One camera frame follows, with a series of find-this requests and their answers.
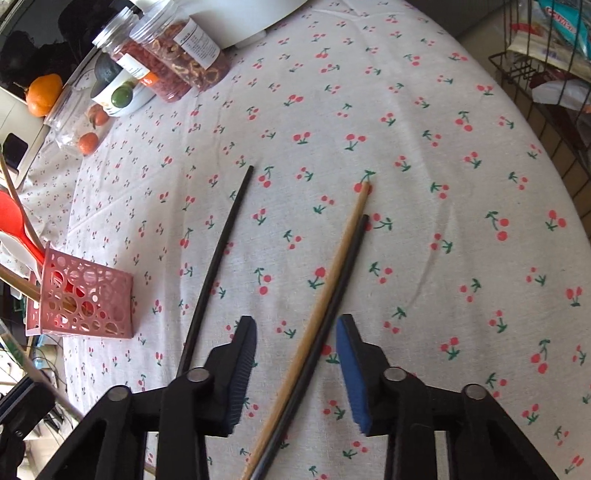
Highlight clear glass jar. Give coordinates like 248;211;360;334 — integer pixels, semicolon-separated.
44;76;114;158

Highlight jar of red berries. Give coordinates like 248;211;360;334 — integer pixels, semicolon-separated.
92;7;192;103

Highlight red plastic spoon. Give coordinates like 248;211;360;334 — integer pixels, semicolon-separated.
0;150;47;261

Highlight black wire storage rack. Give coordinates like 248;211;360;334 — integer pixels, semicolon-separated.
487;0;591;197

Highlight pile of assorted packets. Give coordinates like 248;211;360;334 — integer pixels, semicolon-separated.
505;0;591;112

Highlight black microwave oven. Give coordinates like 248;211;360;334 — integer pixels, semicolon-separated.
0;0;137;90

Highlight orange tangerine with stem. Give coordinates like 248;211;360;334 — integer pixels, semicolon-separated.
25;74;63;117

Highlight white bowl green print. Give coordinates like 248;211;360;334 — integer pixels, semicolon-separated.
90;74;155;118

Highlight pink perforated utensil holder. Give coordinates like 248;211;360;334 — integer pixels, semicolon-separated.
25;241;136;340

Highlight dark green squash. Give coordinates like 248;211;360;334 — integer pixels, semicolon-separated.
92;53;139;88

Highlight jar of dried slices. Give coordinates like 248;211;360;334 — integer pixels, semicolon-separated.
129;0;232;90

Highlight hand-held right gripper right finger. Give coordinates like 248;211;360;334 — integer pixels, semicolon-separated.
336;314;559;480

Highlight white spoon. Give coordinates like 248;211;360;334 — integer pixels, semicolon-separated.
0;231;40;273

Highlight white electric pot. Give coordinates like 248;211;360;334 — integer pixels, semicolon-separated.
187;0;310;49

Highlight cream air fryer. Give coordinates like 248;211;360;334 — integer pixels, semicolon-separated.
0;88;49;185

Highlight cherry print tablecloth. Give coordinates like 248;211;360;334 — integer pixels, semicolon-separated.
18;0;591;480

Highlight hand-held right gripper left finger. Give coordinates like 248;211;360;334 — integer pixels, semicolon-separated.
34;316;257;480

